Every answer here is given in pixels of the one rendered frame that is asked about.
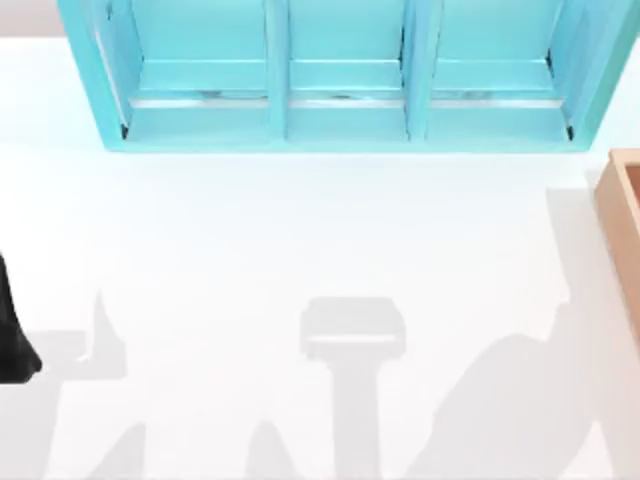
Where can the salmon-coloured shallow box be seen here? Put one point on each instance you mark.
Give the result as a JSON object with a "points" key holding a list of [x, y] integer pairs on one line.
{"points": [[616, 210]]}

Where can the light blue rack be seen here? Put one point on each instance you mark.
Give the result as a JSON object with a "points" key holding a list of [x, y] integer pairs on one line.
{"points": [[345, 120]]}

